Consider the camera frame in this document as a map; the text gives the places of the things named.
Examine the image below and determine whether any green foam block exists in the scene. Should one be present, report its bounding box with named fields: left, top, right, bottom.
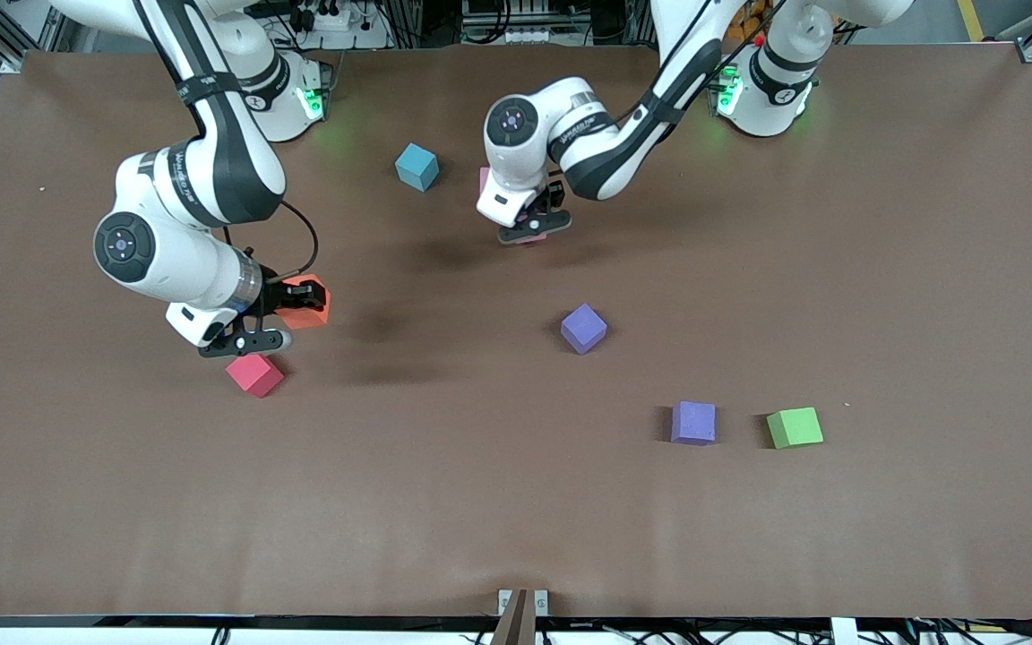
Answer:
left=766, top=407, right=824, bottom=450

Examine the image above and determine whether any black cable bundle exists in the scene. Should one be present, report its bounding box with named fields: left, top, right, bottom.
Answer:
left=480, top=620, right=1032, bottom=645

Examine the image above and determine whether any orange foam block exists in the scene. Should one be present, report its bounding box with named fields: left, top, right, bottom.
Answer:
left=276, top=274, right=331, bottom=331

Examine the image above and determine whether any orange plastic object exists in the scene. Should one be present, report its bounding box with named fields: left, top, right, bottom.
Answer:
left=731, top=0, right=772, bottom=46

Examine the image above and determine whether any purple foam block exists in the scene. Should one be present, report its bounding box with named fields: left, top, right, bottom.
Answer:
left=670, top=400, right=717, bottom=446
left=560, top=303, right=608, bottom=356

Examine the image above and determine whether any white power strip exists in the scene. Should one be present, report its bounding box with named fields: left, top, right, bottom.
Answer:
left=301, top=0, right=357, bottom=33

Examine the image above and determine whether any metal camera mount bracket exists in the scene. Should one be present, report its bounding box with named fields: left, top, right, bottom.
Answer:
left=491, top=588, right=550, bottom=645

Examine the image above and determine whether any red foam block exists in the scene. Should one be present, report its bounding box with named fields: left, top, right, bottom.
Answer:
left=226, top=353, right=286, bottom=399

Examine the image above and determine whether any grey electronics box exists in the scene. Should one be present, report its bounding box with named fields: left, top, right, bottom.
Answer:
left=460, top=0, right=539, bottom=44

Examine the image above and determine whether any teal foam block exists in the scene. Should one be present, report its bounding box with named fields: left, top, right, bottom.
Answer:
left=394, top=142, right=441, bottom=193

